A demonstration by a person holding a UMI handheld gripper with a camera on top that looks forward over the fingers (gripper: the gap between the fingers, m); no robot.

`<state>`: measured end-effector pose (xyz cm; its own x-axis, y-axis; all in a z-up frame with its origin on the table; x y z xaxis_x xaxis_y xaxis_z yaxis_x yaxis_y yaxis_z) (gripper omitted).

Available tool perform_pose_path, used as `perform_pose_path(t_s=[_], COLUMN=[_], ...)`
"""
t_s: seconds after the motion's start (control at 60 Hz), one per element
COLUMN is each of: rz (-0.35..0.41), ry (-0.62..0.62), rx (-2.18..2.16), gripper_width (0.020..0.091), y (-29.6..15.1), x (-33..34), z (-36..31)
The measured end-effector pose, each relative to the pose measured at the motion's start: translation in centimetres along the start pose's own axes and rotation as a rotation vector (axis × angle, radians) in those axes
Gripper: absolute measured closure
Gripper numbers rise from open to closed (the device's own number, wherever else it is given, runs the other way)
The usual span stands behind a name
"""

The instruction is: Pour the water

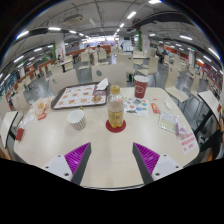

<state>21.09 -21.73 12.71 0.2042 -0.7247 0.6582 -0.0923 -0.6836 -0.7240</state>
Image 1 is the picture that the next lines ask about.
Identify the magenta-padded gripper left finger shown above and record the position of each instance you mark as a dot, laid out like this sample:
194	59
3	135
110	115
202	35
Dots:
71	162

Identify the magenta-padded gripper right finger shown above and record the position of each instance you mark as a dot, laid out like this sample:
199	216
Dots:
150	163

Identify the white striped paper cup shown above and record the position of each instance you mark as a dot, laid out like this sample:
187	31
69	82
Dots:
77	119

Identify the white notice with red print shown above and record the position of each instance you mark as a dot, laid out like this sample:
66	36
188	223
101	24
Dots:
187	141

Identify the clear plastic sign holder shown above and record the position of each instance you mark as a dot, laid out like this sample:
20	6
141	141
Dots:
168	122

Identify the flat round red coaster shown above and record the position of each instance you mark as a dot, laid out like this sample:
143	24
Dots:
115	127

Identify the small red sauce packet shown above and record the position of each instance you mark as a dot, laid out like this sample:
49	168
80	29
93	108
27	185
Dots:
155	107

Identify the colourful printed leaflet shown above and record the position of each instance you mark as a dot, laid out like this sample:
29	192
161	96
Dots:
136	106

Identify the white torn wrapper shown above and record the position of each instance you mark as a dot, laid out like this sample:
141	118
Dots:
167	104

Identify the food wrapper with fries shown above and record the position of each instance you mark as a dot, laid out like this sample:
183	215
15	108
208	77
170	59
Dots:
40	107

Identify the clear bottle with amber drink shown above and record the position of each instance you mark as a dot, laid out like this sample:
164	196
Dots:
115	110

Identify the printed paper tray liner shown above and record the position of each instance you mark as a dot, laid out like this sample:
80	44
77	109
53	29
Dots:
80	96

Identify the dark food tray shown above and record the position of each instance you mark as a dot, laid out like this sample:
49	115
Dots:
80	96

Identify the white side table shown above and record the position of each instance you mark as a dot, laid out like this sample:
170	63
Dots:
7	126
210	103

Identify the red paper cup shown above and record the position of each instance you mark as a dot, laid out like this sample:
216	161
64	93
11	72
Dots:
140	86

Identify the beige chair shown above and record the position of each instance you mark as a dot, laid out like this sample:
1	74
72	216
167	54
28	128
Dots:
63	81
110	74
175	87

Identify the crumpled white napkin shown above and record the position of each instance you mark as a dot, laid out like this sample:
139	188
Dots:
102	84

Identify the group of dining chairs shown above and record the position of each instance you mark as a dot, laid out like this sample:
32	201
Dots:
133	61

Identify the person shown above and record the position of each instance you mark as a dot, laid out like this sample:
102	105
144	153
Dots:
164	53
88	50

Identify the group of ceiling lights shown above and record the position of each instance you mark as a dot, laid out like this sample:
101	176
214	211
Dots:
110	25

